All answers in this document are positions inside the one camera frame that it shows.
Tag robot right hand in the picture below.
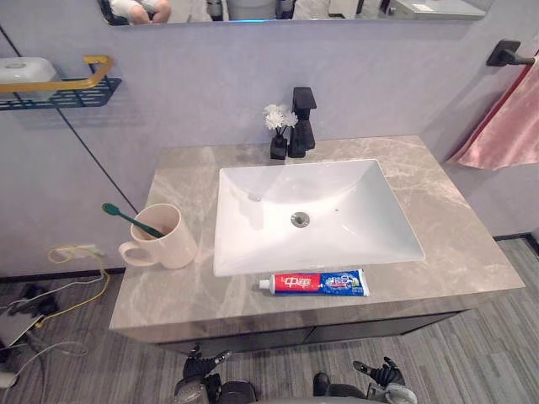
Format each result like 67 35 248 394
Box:
352 356 408 389

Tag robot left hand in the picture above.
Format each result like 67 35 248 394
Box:
181 343 233 397

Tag red blue toothpaste tube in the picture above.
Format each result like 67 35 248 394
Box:
257 269 371 297

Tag dark vanity cabinet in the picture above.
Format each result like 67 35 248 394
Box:
154 309 473 359

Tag robot body and feet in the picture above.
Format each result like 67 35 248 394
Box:
217 371 368 404

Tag cream ceramic mug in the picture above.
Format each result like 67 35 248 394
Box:
117 203 200 271

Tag white rectangular sink basin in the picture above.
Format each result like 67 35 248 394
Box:
212 158 426 278

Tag green toothbrush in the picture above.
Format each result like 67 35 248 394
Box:
101 202 168 239

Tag black device on floor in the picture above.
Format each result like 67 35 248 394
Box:
7 283 61 322

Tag grey flat board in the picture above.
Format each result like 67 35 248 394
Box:
0 309 42 348

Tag black square vase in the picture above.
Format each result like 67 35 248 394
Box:
269 124 291 162

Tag black square faucet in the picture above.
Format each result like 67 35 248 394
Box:
288 86 318 159

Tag white flowers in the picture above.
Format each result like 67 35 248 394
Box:
263 103 300 132

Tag pink towel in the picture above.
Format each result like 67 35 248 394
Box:
447 58 539 172

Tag black towel bar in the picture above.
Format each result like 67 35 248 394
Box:
485 38 538 68

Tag white soap dish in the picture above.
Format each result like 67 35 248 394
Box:
0 56 58 84

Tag yellow cable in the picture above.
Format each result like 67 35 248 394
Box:
35 245 112 330

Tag white cable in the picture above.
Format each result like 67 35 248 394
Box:
0 331 90 389

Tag white wall socket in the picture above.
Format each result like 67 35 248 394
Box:
53 243 107 260

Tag blue wall shelf gold rail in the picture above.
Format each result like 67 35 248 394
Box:
0 54 124 113

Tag frameless wall mirror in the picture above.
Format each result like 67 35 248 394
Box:
96 0 496 28

